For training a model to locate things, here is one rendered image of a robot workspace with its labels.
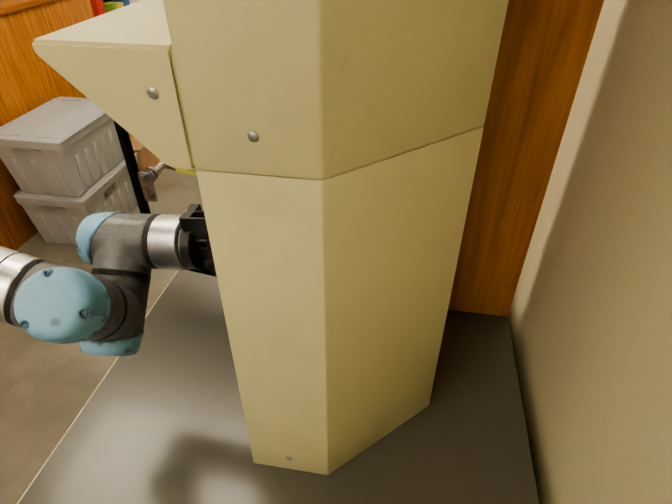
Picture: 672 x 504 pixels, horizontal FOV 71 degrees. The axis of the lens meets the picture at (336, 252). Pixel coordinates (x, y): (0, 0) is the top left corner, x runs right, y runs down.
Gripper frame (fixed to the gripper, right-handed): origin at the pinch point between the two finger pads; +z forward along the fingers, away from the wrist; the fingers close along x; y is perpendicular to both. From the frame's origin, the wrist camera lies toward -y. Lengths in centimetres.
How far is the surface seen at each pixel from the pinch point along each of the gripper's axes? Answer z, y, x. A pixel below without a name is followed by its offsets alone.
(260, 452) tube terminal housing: -10.5, -23.6, -13.9
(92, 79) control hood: -15.2, 27.8, -14.1
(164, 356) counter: -33.9, -25.2, 2.5
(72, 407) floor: -121, -113, 44
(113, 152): -166, -68, 178
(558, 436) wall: 31.1, -26.8, -4.2
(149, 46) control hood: -9.8, 30.0, -13.7
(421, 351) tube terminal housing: 11.1, -12.8, -2.7
